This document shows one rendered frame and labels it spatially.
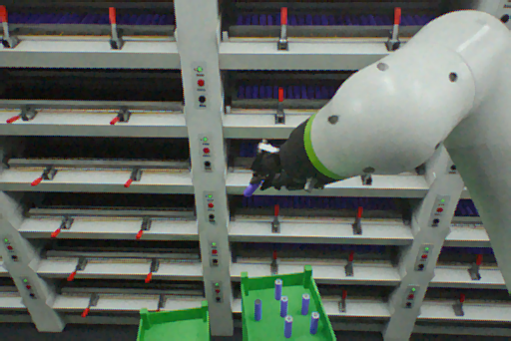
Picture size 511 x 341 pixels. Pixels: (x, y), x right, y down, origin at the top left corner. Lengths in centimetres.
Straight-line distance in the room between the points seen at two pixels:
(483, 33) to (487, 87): 5
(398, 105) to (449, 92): 6
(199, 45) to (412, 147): 66
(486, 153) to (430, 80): 14
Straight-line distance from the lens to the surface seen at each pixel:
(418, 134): 32
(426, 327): 165
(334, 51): 89
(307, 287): 103
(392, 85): 32
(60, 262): 147
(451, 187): 115
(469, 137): 44
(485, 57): 41
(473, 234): 132
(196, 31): 88
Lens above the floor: 126
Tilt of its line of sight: 30 degrees down
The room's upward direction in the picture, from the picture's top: straight up
